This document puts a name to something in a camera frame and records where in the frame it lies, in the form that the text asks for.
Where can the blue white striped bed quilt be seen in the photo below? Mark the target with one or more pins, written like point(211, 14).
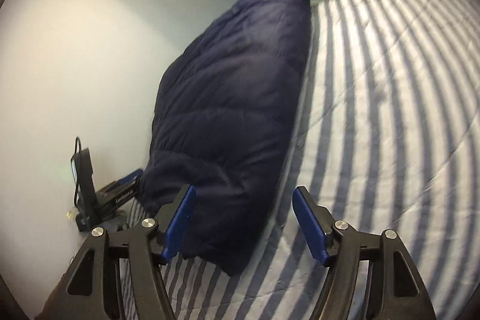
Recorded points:
point(386, 136)

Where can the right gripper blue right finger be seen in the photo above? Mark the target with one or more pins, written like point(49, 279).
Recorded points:
point(315, 222)

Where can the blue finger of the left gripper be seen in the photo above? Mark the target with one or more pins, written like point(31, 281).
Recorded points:
point(130, 177)

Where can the navy quilted puffer jacket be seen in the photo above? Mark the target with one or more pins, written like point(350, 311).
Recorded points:
point(223, 119)

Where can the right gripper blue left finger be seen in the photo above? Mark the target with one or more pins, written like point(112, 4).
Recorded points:
point(173, 220)

